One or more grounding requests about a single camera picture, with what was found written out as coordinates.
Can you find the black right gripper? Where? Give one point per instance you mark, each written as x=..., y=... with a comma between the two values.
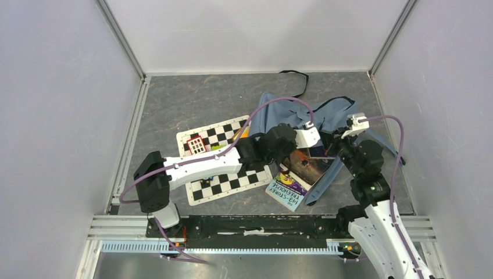
x=330, y=141

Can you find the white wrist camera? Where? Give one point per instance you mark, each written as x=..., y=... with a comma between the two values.
x=307, y=136
x=356, y=123

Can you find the light blue treehouse book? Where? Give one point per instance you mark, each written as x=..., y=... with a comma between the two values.
x=288, y=190

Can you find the dark orange tale book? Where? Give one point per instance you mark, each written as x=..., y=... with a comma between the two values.
x=305, y=170

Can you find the yellow orange toy block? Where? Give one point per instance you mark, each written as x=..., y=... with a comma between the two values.
x=241, y=134

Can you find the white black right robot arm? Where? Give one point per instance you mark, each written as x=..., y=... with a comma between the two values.
x=374, y=222

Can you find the black white chessboard mat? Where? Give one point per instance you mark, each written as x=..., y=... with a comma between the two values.
x=212, y=188

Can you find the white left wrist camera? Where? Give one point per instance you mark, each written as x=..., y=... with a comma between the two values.
x=307, y=136

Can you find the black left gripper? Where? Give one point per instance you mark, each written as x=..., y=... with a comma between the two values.
x=292, y=144

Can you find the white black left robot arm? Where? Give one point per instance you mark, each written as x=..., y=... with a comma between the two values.
x=153, y=184

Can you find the blue grey backpack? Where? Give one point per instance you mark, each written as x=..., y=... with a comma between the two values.
x=329, y=116

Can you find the red window toy block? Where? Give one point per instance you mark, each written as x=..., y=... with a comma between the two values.
x=196, y=145

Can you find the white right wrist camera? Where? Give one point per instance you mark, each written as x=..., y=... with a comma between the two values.
x=356, y=123

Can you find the purple galaxy cover book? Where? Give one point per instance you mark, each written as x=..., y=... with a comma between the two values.
x=319, y=152

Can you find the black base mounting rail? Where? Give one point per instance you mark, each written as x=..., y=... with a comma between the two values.
x=257, y=231

